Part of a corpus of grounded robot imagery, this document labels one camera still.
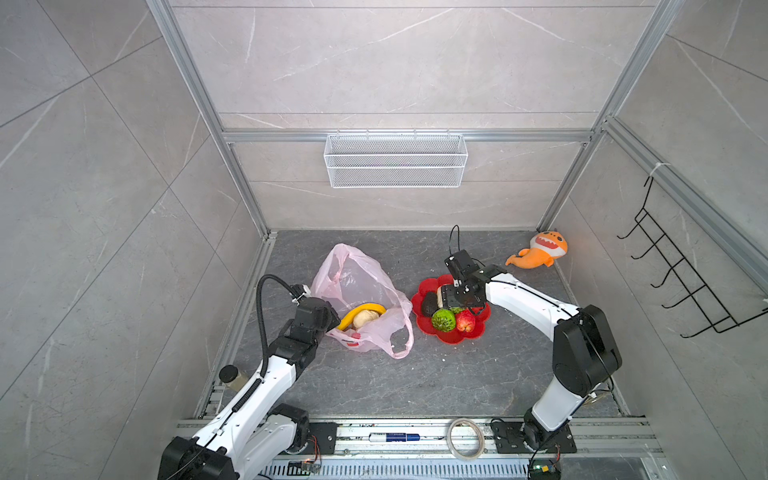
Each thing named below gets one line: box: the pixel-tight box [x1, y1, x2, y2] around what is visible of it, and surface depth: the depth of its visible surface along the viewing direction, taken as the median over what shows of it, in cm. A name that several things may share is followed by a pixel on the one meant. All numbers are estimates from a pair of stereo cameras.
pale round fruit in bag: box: [353, 310, 379, 330], surface depth 92 cm
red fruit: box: [456, 309, 475, 333], surface depth 90 cm
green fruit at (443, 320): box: [432, 308, 456, 332], surface depth 90 cm
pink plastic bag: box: [310, 243, 414, 359], surface depth 85 cm
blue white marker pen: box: [368, 432, 421, 443], surface depth 74 cm
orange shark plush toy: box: [505, 229, 568, 268], surface depth 109 cm
